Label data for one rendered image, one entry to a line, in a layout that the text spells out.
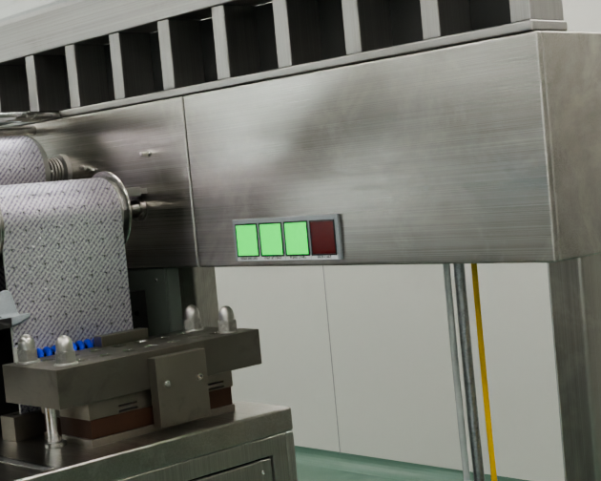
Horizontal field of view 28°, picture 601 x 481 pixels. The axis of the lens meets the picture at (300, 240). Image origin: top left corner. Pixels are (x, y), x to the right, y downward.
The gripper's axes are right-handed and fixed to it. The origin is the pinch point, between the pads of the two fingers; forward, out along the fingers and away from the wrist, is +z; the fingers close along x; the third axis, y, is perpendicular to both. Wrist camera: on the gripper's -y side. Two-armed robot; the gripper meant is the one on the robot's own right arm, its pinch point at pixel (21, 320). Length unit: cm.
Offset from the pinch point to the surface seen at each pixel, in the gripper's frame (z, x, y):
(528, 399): 263, 98, -72
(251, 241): 29.3, -25.1, 9.2
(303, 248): 29.3, -37.5, 7.8
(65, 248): 9.5, -0.2, 10.7
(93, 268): 14.5, -0.3, 6.7
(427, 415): 263, 148, -83
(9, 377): -6.5, -5.8, -7.9
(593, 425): 46, -77, -20
